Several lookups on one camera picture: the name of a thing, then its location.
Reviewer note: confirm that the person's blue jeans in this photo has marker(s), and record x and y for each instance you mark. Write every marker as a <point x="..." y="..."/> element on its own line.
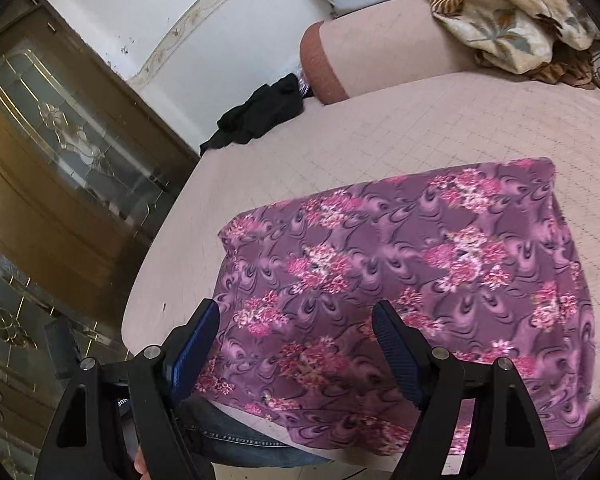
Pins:
<point x="240" y="440"/>

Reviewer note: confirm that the beige floral blanket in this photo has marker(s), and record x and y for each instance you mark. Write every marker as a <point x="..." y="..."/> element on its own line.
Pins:
<point x="505" y="15"/>

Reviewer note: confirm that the pink quilted bed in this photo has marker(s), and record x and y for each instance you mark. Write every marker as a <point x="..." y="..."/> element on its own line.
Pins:
<point x="380" y="130"/>

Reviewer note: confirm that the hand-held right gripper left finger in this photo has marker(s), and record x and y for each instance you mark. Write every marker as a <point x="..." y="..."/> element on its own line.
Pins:
<point x="195" y="345"/>

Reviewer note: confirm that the pink bolster cushion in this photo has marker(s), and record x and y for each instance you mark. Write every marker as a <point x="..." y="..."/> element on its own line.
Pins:
<point x="380" y="45"/>

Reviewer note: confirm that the black cloth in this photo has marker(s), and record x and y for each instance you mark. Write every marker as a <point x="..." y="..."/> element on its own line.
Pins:
<point x="260" y="110"/>

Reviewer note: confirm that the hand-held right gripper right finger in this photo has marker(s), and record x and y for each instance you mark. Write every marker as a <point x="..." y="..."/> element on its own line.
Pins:
<point x="397" y="355"/>

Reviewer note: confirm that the wooden door with glass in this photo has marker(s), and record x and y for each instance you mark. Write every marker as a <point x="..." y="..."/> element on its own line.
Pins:
<point x="55" y="185"/>

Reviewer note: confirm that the purple floral dress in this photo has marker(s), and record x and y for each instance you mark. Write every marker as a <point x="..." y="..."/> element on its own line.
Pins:
<point x="405" y="260"/>

